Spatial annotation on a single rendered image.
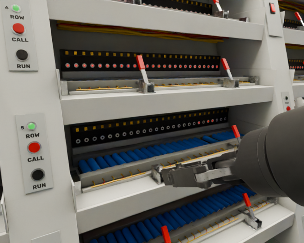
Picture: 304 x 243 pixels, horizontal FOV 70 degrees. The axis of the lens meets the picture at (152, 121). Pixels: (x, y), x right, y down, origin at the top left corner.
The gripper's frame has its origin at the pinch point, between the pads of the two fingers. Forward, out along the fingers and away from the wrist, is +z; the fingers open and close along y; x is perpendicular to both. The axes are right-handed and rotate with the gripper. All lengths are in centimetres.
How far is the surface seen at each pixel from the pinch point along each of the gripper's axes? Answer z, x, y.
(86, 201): 8.9, -0.7, -15.6
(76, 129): 19.4, 15.3, -13.4
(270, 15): -2, 39, 46
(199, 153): 12.6, 2.8, 15.4
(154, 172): 8.7, 1.1, -0.9
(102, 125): 19.3, 15.5, -7.0
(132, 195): 7.0, -2.0, -7.5
